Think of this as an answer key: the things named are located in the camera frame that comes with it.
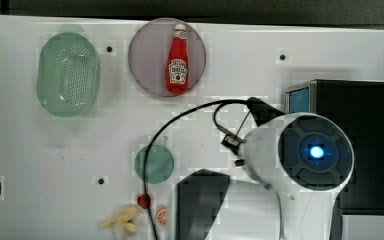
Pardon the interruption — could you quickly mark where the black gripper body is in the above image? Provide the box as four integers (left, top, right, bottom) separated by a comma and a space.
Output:
246, 97, 284, 126

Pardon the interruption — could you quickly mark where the black toaster oven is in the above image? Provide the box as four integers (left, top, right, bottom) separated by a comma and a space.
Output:
285, 79, 384, 216

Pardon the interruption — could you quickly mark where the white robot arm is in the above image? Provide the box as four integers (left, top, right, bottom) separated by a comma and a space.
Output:
175, 97, 355, 240

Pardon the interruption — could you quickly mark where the red ketchup bottle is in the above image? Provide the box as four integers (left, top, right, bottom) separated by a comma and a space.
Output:
165, 24, 189, 95

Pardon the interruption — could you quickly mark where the grey round plate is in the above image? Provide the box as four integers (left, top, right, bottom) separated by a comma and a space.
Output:
128, 18, 206, 97

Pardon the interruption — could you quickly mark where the orange slice toy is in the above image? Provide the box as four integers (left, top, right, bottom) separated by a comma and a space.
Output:
156, 206, 168, 226

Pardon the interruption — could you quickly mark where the small red apple toy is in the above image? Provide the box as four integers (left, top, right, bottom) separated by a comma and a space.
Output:
137, 194, 151, 209

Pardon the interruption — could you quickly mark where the peeled banana toy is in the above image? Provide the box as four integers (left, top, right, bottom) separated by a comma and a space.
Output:
98, 206, 139, 240

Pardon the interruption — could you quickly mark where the green oval colander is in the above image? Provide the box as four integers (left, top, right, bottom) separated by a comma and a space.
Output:
36, 32, 100, 117

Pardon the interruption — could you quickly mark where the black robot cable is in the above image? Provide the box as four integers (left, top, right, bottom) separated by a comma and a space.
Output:
141, 98, 254, 240

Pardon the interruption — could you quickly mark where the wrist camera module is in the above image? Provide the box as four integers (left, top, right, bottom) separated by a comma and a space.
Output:
221, 134, 245, 155

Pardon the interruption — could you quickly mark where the green cup with handle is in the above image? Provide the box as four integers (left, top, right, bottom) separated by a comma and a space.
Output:
135, 136, 174, 184

